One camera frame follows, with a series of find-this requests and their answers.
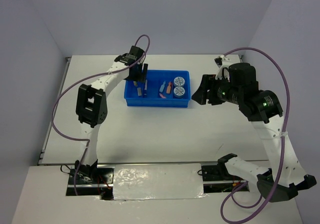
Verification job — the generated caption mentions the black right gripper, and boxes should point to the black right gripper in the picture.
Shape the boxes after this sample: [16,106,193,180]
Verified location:
[190,73,242,105]

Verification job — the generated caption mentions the white blue pen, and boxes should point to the white blue pen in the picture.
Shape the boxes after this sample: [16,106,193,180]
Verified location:
[143,80,148,98]

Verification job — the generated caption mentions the grey eraser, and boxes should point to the grey eraser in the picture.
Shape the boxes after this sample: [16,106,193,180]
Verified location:
[137,88,142,96]

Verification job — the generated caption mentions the blue jar sideways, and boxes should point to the blue jar sideways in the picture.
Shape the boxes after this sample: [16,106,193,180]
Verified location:
[173,86,186,99]

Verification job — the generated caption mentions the blue jar patterned lid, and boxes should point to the blue jar patterned lid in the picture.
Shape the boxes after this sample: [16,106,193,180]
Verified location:
[173,76,186,87]

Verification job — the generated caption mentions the orange clear case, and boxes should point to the orange clear case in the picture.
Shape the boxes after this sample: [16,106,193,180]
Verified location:
[166,82,173,95]

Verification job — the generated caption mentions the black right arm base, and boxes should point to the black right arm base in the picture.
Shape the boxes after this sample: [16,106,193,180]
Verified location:
[197,164,225,182]

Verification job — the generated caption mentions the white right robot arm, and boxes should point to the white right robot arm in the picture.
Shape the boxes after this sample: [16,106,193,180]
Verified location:
[191,56,317,202]

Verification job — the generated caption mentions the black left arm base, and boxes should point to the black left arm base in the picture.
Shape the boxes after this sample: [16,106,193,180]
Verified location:
[66,168,115,200]

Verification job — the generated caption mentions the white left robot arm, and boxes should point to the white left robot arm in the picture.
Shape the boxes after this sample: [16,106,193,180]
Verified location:
[75,46,148,183]

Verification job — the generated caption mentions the blue compartment tray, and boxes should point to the blue compartment tray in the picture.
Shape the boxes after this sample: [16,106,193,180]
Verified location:
[124,70,191,108]

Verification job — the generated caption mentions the silver foil sheet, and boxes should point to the silver foil sheet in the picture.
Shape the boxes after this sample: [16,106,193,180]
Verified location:
[113,163,205,200]

